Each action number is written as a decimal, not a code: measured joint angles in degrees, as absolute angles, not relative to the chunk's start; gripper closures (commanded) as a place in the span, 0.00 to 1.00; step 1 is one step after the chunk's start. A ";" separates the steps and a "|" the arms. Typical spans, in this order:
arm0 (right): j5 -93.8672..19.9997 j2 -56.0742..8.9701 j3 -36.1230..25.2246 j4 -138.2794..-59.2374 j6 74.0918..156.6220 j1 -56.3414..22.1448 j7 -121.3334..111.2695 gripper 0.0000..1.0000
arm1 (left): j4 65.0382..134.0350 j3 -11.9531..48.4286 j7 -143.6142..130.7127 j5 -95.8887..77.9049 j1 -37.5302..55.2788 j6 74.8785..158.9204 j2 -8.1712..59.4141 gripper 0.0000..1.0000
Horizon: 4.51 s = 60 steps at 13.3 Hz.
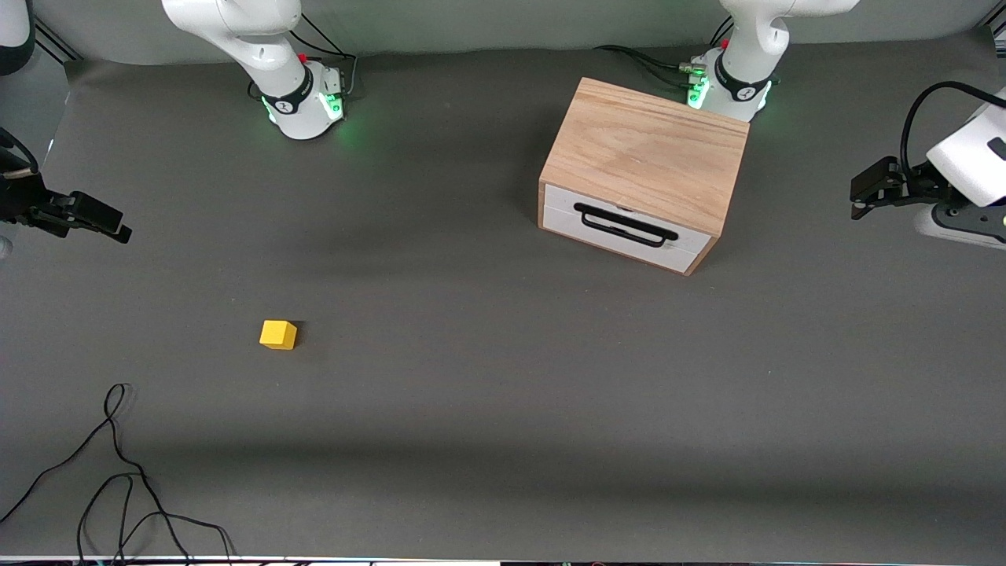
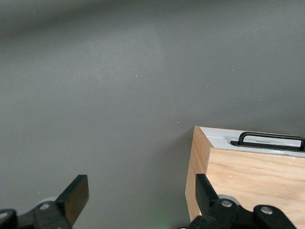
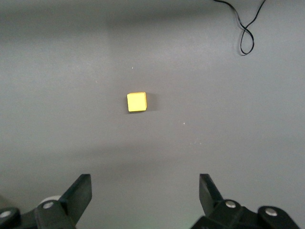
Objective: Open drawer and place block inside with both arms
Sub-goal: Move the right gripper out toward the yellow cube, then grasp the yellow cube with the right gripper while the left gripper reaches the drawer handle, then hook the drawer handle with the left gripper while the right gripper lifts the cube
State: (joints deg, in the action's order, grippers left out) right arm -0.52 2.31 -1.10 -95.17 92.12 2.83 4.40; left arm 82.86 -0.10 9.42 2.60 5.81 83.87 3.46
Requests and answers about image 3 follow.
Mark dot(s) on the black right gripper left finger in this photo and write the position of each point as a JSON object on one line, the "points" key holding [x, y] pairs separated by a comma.
{"points": [[76, 198]]}

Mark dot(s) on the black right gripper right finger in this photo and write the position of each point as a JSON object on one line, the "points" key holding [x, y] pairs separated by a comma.
{"points": [[212, 202]]}

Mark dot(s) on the yellow cube block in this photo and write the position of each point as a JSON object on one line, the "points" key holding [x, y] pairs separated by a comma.
{"points": [[136, 102]]}

